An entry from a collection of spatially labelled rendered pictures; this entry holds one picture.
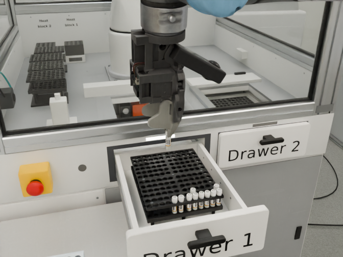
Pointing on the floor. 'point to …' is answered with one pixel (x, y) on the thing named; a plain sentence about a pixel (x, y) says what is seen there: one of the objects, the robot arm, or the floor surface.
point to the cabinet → (261, 191)
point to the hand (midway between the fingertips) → (171, 128)
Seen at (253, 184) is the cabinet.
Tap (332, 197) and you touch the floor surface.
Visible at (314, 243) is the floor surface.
